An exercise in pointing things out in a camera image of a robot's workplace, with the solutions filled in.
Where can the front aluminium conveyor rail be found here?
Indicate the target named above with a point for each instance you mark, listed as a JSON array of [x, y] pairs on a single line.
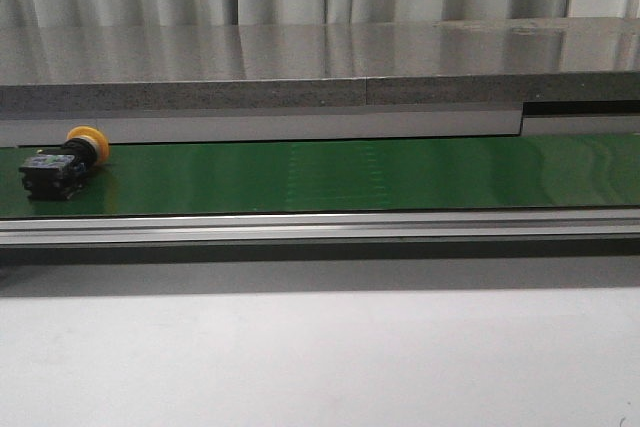
[[332, 226]]

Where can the yellow push button switch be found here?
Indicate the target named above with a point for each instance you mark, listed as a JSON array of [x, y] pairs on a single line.
[[58, 173]]

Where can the green conveyor belt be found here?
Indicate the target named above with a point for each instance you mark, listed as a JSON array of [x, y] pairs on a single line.
[[353, 175]]

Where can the rear grey conveyor rail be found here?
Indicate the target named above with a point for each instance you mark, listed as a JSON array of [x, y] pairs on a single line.
[[305, 123]]

